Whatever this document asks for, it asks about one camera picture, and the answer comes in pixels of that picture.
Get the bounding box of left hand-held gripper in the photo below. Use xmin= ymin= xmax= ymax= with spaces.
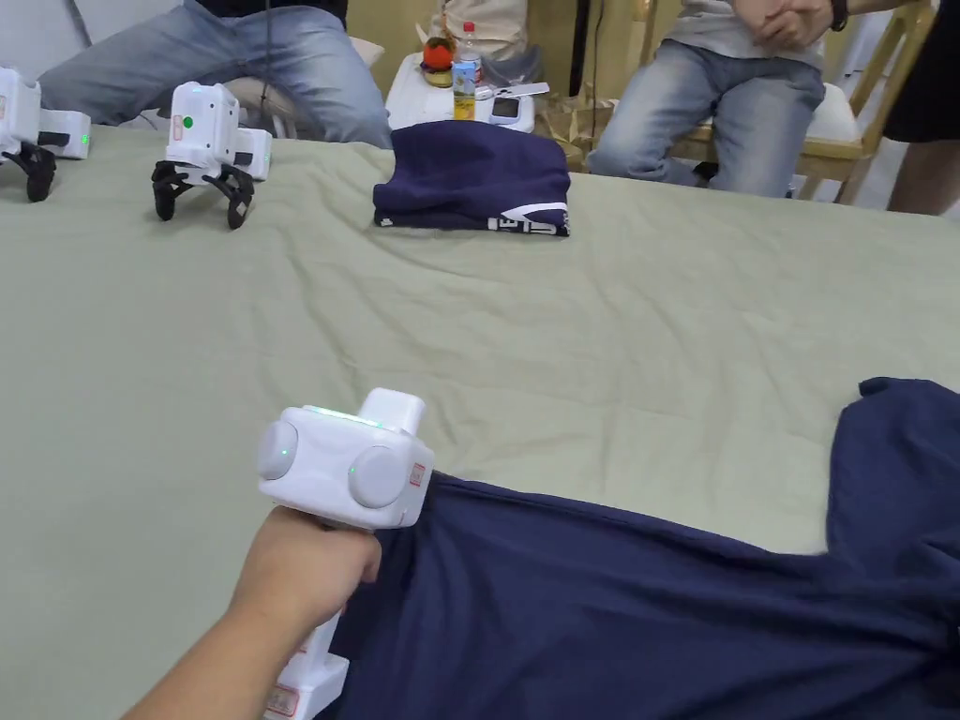
xmin=257 ymin=386 xmax=437 ymax=720

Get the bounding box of dark blue shirt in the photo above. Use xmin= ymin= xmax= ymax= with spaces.
xmin=372 ymin=119 xmax=573 ymax=238
xmin=314 ymin=377 xmax=960 ymax=720

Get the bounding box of person's left forearm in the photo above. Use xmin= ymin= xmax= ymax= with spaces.
xmin=119 ymin=603 xmax=297 ymax=720

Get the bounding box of person's left hand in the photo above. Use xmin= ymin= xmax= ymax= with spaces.
xmin=221 ymin=504 xmax=383 ymax=660

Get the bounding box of bed with pale green sheet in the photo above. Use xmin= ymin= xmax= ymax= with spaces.
xmin=0 ymin=122 xmax=960 ymax=720

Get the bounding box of folded dark blue shirt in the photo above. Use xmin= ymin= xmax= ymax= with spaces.
xmin=372 ymin=119 xmax=573 ymax=238

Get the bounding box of spare hand-held gripper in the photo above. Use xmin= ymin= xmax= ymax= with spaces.
xmin=150 ymin=81 xmax=275 ymax=231
xmin=0 ymin=66 xmax=93 ymax=203

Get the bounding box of small white table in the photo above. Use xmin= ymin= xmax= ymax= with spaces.
xmin=385 ymin=21 xmax=552 ymax=135

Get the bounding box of wooden chair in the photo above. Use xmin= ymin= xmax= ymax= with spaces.
xmin=637 ymin=0 xmax=942 ymax=205

